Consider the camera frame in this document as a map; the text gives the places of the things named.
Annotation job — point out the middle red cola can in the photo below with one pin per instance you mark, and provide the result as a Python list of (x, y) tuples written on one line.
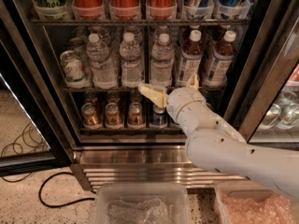
[(125, 9)]

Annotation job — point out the middle wire shelf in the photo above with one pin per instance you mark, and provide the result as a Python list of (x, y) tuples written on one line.
[(129, 89)]

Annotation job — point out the wire shelf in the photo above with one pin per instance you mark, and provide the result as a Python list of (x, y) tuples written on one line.
[(210, 22), (129, 89)]

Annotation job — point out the top wire shelf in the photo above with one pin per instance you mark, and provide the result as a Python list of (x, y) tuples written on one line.
[(210, 22)]

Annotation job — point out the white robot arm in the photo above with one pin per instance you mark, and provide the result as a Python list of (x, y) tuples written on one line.
[(213, 145)]

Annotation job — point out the stainless steel fridge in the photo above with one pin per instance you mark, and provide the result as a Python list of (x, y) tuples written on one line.
[(254, 101)]

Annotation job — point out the blue can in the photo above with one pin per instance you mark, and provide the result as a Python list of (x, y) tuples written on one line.
[(158, 117), (231, 9), (197, 9)]

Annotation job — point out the gold can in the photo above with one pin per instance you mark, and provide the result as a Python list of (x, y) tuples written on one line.
[(135, 116), (113, 116), (90, 116)]

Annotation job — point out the clear bin pink wrap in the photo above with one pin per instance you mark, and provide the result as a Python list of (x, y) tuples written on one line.
[(248, 203)]

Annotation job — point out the blue label tea bottle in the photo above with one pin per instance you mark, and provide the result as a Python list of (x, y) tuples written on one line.
[(190, 58), (219, 60)]

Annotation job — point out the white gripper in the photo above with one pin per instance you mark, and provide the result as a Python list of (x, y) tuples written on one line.
[(179, 99)]

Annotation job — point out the middle gold can front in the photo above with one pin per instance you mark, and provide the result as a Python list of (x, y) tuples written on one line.
[(113, 116)]

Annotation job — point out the open fridge glass door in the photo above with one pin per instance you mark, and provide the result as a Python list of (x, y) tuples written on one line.
[(30, 141)]

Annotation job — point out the right clear water bottle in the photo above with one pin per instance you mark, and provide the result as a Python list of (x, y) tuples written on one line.
[(161, 62)]

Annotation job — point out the left gold can front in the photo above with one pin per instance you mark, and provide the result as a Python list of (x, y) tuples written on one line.
[(90, 116)]

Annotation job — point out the clear water bottle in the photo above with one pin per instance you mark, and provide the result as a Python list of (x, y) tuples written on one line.
[(131, 62), (161, 62), (101, 63)]

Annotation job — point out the middle clear water bottle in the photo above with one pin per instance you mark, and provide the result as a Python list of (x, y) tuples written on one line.
[(131, 62)]

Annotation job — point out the right gold can front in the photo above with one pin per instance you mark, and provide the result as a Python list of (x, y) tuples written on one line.
[(135, 116)]

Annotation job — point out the left clear water bottle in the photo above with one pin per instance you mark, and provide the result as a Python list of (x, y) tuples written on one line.
[(101, 63)]

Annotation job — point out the left blue top can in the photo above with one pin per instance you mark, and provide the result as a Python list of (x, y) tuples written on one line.
[(197, 9)]

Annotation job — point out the right blue top can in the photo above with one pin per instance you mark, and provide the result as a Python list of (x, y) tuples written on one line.
[(231, 9)]

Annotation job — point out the left blue can front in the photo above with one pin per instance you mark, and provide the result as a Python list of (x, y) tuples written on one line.
[(158, 117)]

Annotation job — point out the clear bin with bubble wrap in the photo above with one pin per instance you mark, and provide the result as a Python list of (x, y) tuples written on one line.
[(141, 203)]

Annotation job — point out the green white can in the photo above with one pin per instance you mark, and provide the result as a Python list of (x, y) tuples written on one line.
[(74, 71)]

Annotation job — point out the right red cola can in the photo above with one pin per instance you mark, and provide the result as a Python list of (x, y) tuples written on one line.
[(160, 9)]

